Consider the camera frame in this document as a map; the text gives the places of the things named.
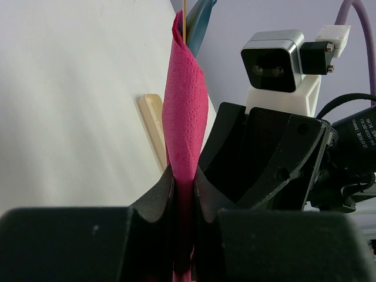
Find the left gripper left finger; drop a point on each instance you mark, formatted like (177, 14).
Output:
(131, 243)

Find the beige wooden utensil tray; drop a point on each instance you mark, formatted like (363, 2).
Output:
(150, 106)

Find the gold metal knife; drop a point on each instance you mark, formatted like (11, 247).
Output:
(184, 10)

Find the pink paper napkin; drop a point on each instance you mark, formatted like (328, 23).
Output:
(184, 117)

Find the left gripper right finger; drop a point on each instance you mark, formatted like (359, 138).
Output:
(233, 244)

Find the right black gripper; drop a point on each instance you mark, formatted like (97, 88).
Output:
(268, 159)

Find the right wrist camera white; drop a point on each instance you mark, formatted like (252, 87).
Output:
(285, 70)

